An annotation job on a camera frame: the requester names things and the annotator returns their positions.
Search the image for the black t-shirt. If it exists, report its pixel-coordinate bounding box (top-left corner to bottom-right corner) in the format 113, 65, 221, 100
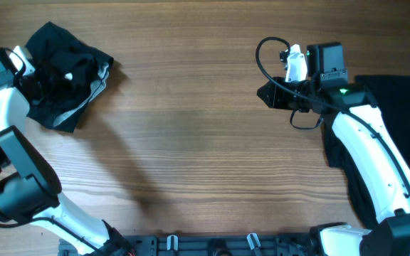
25, 41, 100, 110

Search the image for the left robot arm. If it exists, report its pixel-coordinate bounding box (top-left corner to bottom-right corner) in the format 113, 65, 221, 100
0, 75, 135, 255

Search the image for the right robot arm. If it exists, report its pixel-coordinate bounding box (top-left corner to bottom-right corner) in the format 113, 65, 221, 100
257, 75, 410, 255

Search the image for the folded black clothes stack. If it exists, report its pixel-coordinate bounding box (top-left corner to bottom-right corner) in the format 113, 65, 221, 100
19, 22, 114, 133

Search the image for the black clothes pile right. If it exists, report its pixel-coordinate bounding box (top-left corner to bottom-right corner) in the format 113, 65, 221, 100
322, 75, 410, 229

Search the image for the right white rail clip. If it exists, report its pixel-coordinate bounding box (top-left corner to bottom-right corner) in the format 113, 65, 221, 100
246, 233, 262, 256

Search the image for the white rail clip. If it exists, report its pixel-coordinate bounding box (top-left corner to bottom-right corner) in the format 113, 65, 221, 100
166, 235, 179, 252
246, 233, 262, 256

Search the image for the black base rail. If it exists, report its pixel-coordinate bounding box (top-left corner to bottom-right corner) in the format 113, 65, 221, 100
126, 233, 322, 256

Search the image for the left white rail clip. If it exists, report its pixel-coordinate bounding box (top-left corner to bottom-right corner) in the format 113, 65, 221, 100
166, 235, 179, 252

